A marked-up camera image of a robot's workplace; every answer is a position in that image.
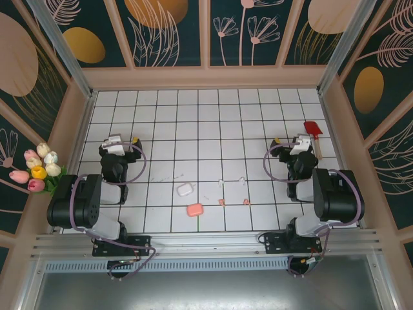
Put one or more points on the white earbud charging case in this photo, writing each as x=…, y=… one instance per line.
x=185, y=190

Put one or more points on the pink earbud charging case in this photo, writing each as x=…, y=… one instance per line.
x=195, y=210

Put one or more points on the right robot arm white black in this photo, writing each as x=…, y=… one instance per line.
x=335, y=197

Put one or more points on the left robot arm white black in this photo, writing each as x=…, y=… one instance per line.
x=84, y=206

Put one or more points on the artificial tulip bouquet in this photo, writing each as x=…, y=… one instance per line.
x=38, y=172

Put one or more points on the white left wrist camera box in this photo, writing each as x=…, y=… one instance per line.
x=113, y=147

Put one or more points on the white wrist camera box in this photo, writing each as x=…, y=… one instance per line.
x=300, y=147
x=113, y=147

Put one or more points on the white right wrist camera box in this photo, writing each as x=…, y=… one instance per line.
x=300, y=147

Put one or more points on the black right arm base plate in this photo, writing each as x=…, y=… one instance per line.
x=274, y=243

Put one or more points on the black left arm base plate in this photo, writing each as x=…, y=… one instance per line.
x=142, y=243

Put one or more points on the aluminium corner post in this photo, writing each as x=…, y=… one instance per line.
x=63, y=48
x=344, y=48

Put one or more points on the aluminium frame rail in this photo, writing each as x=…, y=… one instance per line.
x=206, y=242

